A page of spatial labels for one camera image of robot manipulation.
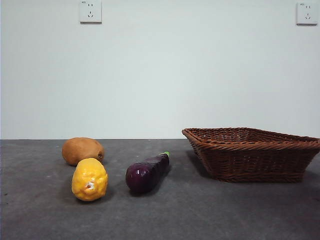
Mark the purple eggplant with green stem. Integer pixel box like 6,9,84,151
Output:
125,151,171,193

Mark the brown potato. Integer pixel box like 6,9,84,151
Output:
61,137,105,167

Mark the yellow corn cob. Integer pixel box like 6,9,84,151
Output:
71,158,109,202

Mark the brown wicker basket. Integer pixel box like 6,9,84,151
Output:
181,127,320,183

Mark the white wall socket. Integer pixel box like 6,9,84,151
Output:
79,0,103,25
296,2,315,26

